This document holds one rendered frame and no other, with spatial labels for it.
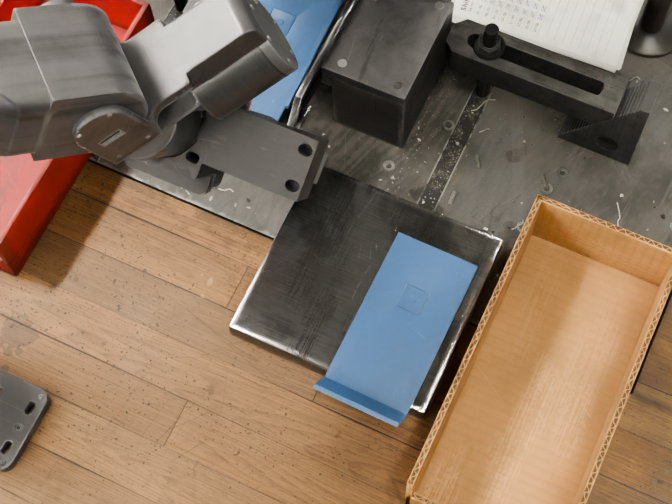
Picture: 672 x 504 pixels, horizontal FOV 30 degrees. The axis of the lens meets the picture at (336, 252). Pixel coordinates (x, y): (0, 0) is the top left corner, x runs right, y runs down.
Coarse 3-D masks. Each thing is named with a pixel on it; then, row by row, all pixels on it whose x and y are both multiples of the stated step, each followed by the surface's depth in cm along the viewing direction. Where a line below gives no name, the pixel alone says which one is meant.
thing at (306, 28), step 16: (272, 0) 102; (288, 0) 102; (304, 0) 102; (320, 0) 102; (336, 0) 102; (304, 16) 102; (320, 16) 102; (304, 32) 101; (304, 48) 100; (288, 80) 99; (272, 96) 99; (272, 112) 98
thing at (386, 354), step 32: (416, 256) 101; (448, 256) 101; (384, 288) 100; (448, 288) 99; (384, 320) 99; (416, 320) 99; (448, 320) 98; (352, 352) 98; (384, 352) 98; (416, 352) 98; (320, 384) 94; (352, 384) 97; (384, 384) 97; (416, 384) 96; (384, 416) 93
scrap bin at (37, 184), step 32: (0, 0) 107; (32, 0) 111; (96, 0) 109; (128, 0) 107; (128, 32) 105; (0, 160) 107; (32, 160) 107; (64, 160) 103; (0, 192) 106; (32, 192) 100; (64, 192) 105; (0, 224) 105; (32, 224) 102; (0, 256) 99
